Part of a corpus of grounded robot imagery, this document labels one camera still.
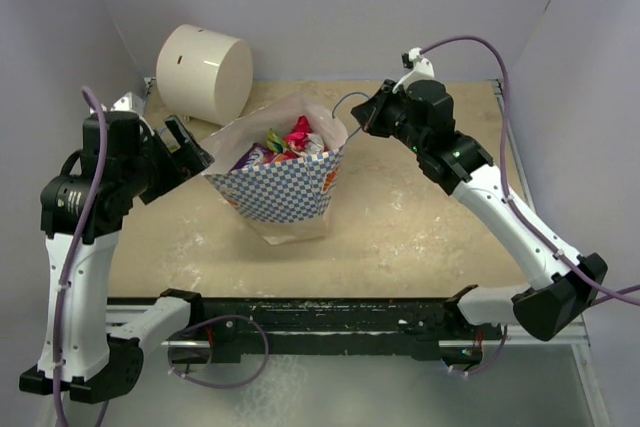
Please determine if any blue checkered paper bag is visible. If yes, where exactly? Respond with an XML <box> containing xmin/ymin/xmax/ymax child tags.
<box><xmin>200</xmin><ymin>91</ymin><xmax>373</xmax><ymax>246</ymax></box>

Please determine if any red Real snack bag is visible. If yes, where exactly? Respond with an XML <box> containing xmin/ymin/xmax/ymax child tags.
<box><xmin>284</xmin><ymin>115</ymin><xmax>313</xmax><ymax>152</ymax></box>

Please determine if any purple Fox's berries candy bag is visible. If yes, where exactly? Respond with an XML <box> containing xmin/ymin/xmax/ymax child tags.
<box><xmin>231</xmin><ymin>143</ymin><xmax>274</xmax><ymax>171</ymax></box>

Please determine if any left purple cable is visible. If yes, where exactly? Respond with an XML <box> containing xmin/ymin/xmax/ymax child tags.
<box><xmin>52</xmin><ymin>86</ymin><xmax>109</xmax><ymax>427</ymax></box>

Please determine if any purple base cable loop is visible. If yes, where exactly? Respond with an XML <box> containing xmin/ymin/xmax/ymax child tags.
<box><xmin>167</xmin><ymin>315</ymin><xmax>271</xmax><ymax>390</ymax></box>

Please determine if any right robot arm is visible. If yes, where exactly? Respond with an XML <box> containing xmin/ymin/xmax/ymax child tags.
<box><xmin>351</xmin><ymin>80</ymin><xmax>608</xmax><ymax>341</ymax></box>

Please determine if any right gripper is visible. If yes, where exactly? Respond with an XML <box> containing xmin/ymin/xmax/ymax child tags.
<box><xmin>354</xmin><ymin>78</ymin><xmax>428</xmax><ymax>153</ymax></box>

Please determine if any green Fox's candy bag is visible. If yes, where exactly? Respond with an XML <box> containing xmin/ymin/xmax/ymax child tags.
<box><xmin>266</xmin><ymin>129</ymin><xmax>289</xmax><ymax>153</ymax></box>

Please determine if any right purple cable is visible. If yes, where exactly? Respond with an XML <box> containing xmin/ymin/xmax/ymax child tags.
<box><xmin>422</xmin><ymin>35</ymin><xmax>640</xmax><ymax>308</ymax></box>

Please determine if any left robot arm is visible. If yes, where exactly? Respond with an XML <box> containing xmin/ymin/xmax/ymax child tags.
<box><xmin>19</xmin><ymin>111</ymin><xmax>213</xmax><ymax>404</ymax></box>

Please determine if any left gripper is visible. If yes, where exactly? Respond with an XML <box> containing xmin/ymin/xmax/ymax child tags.
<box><xmin>124</xmin><ymin>114</ymin><xmax>213</xmax><ymax>202</ymax></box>

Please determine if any white cylindrical container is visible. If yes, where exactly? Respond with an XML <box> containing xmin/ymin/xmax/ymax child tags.
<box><xmin>156</xmin><ymin>24</ymin><xmax>253</xmax><ymax>126</ymax></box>

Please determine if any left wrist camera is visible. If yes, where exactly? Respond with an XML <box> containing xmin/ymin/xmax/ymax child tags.
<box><xmin>83</xmin><ymin>92</ymin><xmax>145</xmax><ymax>117</ymax></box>

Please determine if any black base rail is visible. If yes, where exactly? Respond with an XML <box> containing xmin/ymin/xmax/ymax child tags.
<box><xmin>173</xmin><ymin>298</ymin><xmax>483</xmax><ymax>365</ymax></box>

